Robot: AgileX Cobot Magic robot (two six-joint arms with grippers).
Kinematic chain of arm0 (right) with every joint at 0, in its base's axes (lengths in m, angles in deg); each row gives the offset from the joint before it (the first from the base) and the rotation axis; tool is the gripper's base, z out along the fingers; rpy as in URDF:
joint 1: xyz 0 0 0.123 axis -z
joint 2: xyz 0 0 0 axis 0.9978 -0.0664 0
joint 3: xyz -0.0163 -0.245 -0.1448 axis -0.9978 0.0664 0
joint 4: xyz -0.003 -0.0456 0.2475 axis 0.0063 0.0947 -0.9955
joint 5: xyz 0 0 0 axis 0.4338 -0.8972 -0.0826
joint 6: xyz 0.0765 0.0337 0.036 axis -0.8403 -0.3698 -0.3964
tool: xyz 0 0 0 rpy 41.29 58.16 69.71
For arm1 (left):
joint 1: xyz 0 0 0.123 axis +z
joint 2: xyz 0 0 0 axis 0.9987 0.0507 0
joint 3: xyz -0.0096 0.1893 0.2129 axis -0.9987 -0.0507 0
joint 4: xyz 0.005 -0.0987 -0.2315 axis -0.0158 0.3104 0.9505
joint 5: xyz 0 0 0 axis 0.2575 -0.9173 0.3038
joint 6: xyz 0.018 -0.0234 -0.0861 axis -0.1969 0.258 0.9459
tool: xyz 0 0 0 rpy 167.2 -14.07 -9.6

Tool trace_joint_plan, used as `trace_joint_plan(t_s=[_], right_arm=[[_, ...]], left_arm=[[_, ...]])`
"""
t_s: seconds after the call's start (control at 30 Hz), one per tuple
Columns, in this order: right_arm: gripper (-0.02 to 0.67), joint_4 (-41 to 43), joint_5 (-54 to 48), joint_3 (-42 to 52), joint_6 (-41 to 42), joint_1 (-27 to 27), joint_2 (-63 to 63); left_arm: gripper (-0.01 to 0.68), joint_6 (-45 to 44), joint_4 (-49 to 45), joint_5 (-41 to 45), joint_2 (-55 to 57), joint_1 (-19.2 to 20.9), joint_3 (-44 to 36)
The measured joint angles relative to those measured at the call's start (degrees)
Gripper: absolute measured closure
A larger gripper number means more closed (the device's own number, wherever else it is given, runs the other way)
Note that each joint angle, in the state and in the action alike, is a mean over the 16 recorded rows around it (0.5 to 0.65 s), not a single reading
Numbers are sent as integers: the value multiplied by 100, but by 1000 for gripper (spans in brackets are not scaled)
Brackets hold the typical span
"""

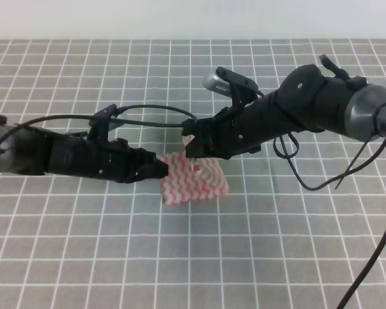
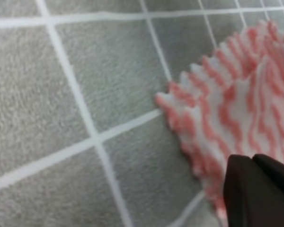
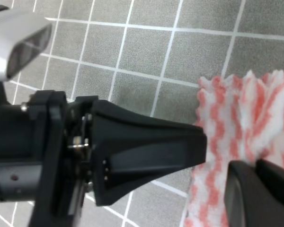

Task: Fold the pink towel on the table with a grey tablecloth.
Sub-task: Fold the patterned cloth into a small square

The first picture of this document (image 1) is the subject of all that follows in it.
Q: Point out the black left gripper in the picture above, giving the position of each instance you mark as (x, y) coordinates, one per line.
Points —
(104, 160)

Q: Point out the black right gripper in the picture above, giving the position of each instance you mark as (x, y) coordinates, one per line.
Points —
(216, 137)

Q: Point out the pink white wavy towel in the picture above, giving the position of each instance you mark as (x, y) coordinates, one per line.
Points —
(191, 179)

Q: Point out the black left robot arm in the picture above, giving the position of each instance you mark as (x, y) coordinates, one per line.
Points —
(28, 150)

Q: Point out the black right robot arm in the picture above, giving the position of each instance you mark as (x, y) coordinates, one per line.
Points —
(305, 101)

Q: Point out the grey checked tablecloth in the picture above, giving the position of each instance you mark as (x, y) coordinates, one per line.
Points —
(78, 243)

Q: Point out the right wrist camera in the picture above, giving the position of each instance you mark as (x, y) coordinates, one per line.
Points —
(242, 90)

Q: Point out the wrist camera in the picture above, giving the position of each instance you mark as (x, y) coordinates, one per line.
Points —
(100, 125)
(242, 90)

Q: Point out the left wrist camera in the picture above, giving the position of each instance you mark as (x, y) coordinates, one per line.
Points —
(100, 125)

